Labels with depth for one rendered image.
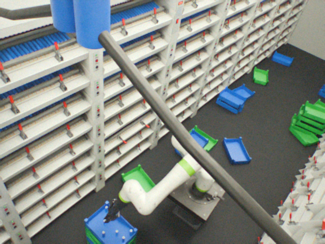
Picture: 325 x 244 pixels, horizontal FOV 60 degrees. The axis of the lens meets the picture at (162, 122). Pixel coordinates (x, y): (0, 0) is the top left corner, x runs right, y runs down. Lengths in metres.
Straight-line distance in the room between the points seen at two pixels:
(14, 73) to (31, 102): 0.19
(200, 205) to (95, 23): 1.85
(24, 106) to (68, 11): 1.02
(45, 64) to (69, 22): 0.90
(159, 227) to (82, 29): 2.09
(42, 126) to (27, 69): 0.37
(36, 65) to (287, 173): 2.57
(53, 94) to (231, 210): 1.83
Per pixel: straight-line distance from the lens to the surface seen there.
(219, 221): 2.61
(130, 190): 1.71
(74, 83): 1.64
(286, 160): 3.32
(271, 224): 0.50
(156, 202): 1.70
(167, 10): 2.00
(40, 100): 1.56
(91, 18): 0.51
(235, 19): 3.14
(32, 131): 1.67
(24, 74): 1.43
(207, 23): 2.49
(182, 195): 2.22
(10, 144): 1.64
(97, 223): 2.10
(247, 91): 3.97
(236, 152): 3.11
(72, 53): 1.54
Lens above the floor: 2.23
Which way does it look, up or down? 45 degrees down
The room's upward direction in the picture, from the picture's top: 11 degrees clockwise
